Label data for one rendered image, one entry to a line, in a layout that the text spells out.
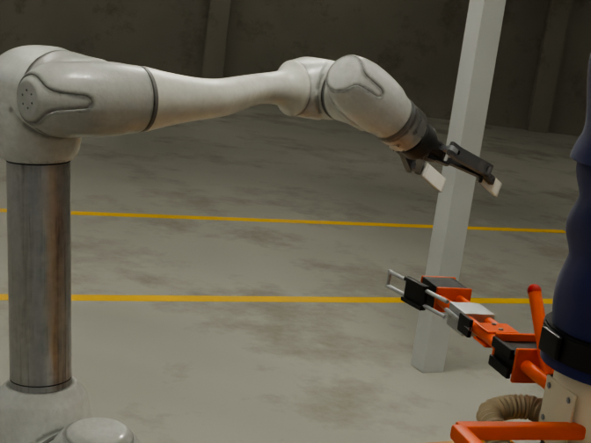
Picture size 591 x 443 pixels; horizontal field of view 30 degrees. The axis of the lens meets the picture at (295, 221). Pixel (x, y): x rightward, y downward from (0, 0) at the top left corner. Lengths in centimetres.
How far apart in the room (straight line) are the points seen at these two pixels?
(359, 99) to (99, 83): 50
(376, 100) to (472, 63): 327
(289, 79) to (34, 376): 68
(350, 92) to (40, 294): 61
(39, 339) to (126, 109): 43
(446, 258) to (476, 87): 83
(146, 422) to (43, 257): 275
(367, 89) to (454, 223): 341
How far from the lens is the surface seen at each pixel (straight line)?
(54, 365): 183
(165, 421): 450
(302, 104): 199
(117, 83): 160
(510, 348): 185
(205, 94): 170
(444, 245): 527
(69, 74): 159
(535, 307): 186
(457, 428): 152
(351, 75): 188
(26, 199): 176
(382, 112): 191
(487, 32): 517
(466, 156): 204
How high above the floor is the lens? 180
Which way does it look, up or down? 13 degrees down
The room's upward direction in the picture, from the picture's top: 8 degrees clockwise
